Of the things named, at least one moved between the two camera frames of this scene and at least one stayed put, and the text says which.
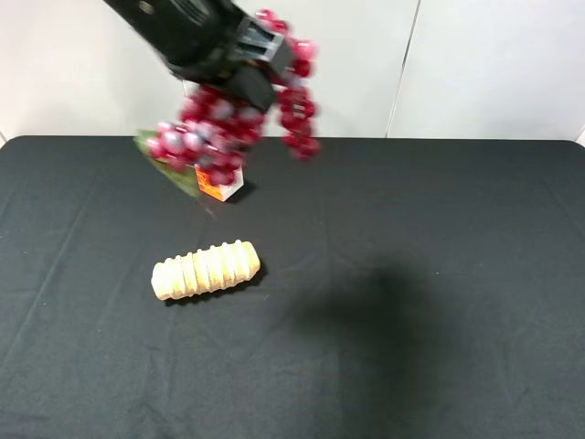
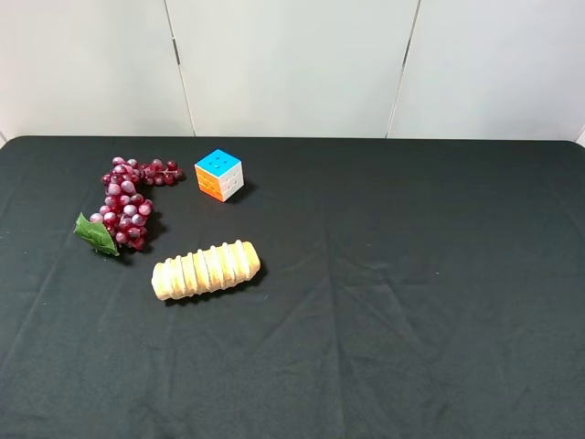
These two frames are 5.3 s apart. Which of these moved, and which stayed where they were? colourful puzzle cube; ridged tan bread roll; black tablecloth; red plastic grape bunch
Moved: red plastic grape bunch
Stayed: colourful puzzle cube; ridged tan bread roll; black tablecloth
